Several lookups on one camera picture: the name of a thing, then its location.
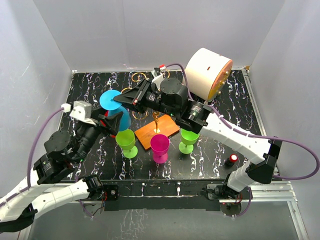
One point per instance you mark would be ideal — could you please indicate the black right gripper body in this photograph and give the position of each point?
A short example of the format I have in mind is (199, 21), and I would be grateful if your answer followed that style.
(152, 99)

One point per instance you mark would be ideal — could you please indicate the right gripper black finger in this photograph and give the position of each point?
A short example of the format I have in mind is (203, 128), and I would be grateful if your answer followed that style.
(127, 102)
(136, 93)

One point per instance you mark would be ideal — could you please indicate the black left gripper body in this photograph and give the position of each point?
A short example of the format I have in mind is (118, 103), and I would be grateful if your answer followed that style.
(92, 132)

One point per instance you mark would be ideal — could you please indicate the blue plastic wine glass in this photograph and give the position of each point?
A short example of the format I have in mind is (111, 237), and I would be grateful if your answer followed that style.
(112, 107)

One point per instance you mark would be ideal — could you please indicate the green plastic wine glass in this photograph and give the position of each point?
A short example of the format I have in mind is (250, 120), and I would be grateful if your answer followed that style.
(127, 142)
(187, 141)

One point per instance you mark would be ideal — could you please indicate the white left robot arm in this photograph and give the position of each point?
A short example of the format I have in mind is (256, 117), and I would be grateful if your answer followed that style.
(28, 200)

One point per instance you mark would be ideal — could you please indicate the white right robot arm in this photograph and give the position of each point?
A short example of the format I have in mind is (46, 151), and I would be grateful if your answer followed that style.
(172, 98)

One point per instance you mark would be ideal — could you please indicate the magenta plastic wine glass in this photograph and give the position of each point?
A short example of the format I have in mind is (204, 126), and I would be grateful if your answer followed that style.
(160, 144)

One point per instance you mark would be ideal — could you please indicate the white cylindrical container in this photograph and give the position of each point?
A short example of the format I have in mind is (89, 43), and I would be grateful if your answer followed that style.
(207, 72)

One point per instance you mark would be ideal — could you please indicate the red push button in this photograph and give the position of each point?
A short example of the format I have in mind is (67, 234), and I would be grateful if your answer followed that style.
(231, 160)

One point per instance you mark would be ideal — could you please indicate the gold wire wine glass rack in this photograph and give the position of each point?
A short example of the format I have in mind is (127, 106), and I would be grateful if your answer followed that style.
(151, 123)

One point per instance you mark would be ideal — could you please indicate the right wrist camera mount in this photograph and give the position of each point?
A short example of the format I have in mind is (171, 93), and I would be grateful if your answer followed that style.
(158, 74)

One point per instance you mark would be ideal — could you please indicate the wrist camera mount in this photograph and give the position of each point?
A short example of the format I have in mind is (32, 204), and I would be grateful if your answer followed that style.
(158, 74)
(81, 111)

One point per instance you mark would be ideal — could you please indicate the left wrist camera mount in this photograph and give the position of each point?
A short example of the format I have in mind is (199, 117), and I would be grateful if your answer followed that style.
(81, 111)

